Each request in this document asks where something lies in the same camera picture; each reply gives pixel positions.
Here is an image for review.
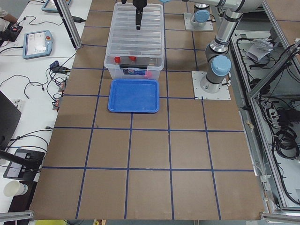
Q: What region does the teach pendant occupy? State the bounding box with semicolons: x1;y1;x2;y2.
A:
22;30;53;59
41;0;58;13

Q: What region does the clear plastic storage box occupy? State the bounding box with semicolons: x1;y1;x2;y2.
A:
104;49;165;80

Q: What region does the teach pendant far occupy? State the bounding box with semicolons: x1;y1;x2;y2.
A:
41;0;58;13

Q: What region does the black tablet device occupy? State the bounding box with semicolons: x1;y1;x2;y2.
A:
0;148;45;181

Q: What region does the blue plastic tray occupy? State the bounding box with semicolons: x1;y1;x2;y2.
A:
108;79;160;113

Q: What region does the red block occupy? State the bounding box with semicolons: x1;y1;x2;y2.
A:
129;56;136;61
114;56;121;64

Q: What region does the clear plastic box lid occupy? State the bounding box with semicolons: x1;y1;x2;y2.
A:
106;2;165;58

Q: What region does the teach pendant near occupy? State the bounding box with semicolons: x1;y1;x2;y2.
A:
22;30;53;59

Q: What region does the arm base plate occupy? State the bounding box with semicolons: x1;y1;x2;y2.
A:
192;71;231;100
183;13;214;32

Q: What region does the white paper cup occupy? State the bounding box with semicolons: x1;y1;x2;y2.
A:
3;180;28;197

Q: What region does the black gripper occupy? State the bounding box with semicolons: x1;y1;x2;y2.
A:
121;0;147;30

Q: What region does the aluminium frame post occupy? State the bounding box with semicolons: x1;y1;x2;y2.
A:
54;0;82;50

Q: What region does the red block in box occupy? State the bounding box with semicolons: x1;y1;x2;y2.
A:
129;56;136;61

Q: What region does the black monitor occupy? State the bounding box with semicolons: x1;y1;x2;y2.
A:
0;92;22;150

